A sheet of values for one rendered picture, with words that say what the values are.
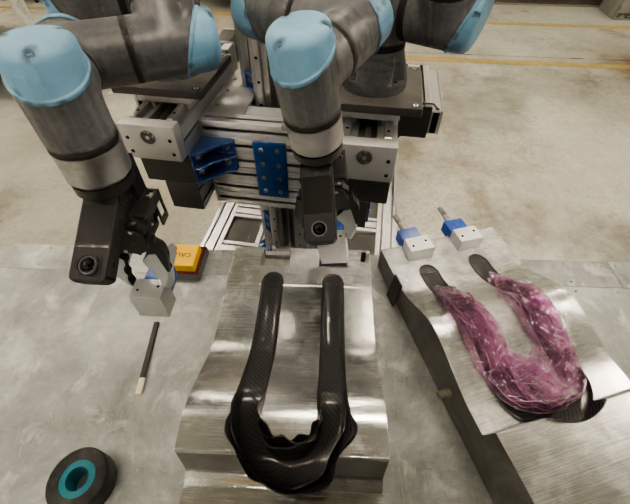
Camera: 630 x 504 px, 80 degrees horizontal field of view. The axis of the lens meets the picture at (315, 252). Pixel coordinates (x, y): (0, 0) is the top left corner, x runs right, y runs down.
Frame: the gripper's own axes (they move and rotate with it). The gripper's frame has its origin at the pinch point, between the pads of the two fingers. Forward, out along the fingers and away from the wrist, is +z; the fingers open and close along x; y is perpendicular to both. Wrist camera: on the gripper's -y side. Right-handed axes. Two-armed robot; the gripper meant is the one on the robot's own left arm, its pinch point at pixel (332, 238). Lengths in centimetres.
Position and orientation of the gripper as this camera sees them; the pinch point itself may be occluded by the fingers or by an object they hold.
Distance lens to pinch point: 66.9
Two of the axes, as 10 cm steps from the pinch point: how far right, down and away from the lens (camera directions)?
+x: -9.9, 0.6, 1.4
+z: 1.4, 5.5, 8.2
